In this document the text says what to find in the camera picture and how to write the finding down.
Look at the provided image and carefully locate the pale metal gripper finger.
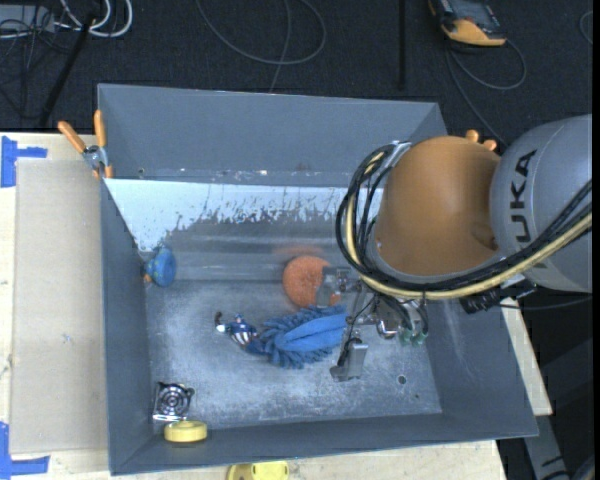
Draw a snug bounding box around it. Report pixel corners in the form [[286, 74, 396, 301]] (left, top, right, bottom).
[[329, 335, 370, 383], [315, 265, 362, 310]]

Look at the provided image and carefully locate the orange round sponge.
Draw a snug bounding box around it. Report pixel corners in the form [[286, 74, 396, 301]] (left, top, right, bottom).
[[281, 255, 344, 310]]

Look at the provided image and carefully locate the blue fringed duster cloth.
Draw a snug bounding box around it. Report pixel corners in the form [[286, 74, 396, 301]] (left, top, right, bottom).
[[246, 303, 352, 371]]

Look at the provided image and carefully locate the grey metal bin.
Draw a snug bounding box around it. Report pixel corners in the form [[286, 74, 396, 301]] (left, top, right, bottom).
[[96, 83, 540, 477]]

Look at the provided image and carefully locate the blue and red toy figure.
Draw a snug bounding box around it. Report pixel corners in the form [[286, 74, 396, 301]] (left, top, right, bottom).
[[213, 310, 259, 350]]

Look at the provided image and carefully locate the blue soft toy animal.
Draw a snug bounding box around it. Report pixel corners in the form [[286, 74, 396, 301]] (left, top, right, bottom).
[[144, 245, 178, 288]]

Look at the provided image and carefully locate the square metal fan grille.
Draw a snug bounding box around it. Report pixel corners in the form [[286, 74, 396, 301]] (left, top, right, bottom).
[[152, 381, 197, 424]]

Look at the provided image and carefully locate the pale wood flat board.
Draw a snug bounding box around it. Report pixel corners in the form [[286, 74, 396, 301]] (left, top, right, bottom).
[[9, 159, 110, 454]]

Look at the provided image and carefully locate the yellow ring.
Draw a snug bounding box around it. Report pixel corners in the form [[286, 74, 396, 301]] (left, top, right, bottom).
[[163, 419, 209, 445]]

